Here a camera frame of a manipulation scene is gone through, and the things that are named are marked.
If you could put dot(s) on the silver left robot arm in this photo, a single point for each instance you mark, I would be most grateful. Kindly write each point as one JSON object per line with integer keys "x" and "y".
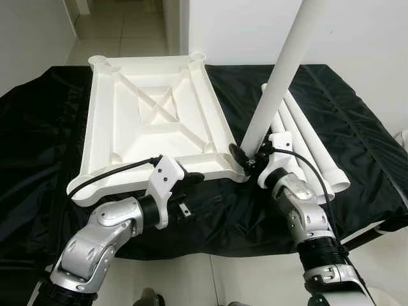
{"x": 95, "y": 236}

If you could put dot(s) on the grey robot foot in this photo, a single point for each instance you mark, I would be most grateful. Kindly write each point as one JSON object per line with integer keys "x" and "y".
{"x": 237, "y": 304}
{"x": 152, "y": 298}

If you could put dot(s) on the white round appliance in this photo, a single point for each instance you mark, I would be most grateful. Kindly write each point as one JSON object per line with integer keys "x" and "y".
{"x": 401, "y": 140}

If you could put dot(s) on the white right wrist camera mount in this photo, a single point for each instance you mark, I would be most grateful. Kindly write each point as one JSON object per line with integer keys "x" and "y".
{"x": 284, "y": 141}

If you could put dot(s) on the grey right robot foot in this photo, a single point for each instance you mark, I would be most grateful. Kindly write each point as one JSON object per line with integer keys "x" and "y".
{"x": 237, "y": 304}

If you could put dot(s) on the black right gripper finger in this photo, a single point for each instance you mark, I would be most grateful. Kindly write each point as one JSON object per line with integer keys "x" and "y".
{"x": 240, "y": 158}

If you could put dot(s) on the black tablecloth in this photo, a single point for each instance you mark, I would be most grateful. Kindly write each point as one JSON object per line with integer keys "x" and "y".
{"x": 357, "y": 127}

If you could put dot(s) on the grey left robot foot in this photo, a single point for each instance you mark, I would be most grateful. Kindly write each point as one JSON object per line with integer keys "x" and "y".
{"x": 152, "y": 298}

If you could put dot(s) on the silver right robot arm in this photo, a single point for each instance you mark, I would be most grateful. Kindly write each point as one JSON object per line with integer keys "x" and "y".
{"x": 299, "y": 210}

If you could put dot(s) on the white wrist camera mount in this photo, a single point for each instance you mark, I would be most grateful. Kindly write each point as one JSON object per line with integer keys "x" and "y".
{"x": 167, "y": 175}
{"x": 284, "y": 141}

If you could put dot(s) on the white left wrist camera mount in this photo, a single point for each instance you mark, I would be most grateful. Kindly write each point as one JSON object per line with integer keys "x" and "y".
{"x": 167, "y": 175}

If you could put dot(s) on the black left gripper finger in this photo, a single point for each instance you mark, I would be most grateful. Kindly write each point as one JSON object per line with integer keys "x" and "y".
{"x": 194, "y": 179}
{"x": 201, "y": 195}

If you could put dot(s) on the white plastic table top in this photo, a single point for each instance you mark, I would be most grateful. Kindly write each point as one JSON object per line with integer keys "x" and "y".
{"x": 159, "y": 127}

